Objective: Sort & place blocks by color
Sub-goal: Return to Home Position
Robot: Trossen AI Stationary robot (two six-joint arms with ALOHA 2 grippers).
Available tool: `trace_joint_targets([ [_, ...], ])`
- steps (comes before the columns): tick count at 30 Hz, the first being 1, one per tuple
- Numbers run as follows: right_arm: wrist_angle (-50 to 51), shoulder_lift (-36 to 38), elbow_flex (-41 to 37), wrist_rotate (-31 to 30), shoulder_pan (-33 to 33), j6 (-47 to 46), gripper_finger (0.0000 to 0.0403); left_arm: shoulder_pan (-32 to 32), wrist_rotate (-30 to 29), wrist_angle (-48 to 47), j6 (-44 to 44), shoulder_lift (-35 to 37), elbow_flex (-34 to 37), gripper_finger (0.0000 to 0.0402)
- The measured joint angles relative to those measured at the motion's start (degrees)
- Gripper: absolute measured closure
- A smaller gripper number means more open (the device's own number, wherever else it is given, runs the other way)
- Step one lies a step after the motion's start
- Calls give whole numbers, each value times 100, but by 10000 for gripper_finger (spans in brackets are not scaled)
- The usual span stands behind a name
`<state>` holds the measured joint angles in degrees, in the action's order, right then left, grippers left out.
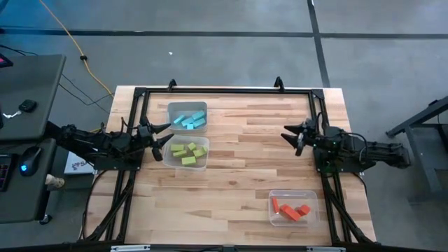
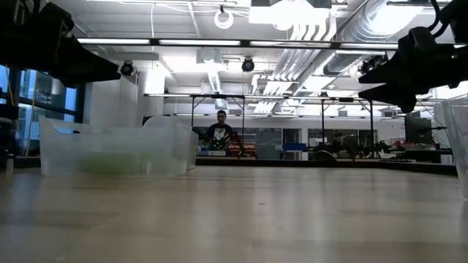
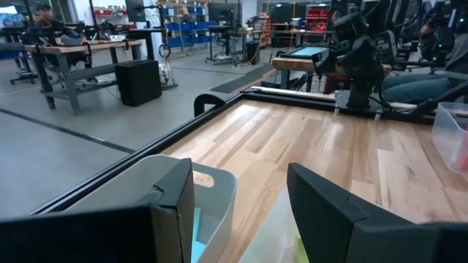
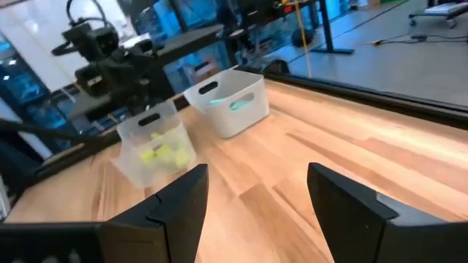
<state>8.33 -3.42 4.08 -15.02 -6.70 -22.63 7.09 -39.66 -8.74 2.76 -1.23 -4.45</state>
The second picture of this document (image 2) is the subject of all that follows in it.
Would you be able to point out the black ceiling spotlight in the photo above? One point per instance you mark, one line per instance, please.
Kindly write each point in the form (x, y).
(127, 68)
(248, 65)

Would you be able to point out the blue background box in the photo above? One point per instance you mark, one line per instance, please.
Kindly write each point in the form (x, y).
(293, 147)

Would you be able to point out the black bar with light strips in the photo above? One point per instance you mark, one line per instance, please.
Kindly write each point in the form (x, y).
(245, 43)

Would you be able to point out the silver ventilation duct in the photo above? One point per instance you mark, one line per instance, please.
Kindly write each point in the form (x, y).
(369, 25)

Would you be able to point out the black background rig frame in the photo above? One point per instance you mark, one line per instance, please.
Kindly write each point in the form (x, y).
(322, 120)
(219, 96)

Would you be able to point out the black ceiling device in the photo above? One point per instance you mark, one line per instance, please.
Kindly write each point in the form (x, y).
(371, 64)

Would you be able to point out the large window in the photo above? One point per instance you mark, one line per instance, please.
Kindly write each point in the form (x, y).
(47, 95)

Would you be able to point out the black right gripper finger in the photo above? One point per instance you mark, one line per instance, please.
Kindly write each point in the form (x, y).
(387, 71)
(398, 95)

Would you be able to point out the black monitor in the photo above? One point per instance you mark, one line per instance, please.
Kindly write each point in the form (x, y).
(418, 130)

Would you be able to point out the small white cup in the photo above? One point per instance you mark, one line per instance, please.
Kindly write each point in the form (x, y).
(9, 163)

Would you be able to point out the dark grey background panel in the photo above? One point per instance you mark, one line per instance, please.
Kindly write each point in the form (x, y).
(268, 140)

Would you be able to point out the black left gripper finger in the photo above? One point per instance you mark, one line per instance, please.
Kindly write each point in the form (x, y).
(80, 78)
(87, 62)

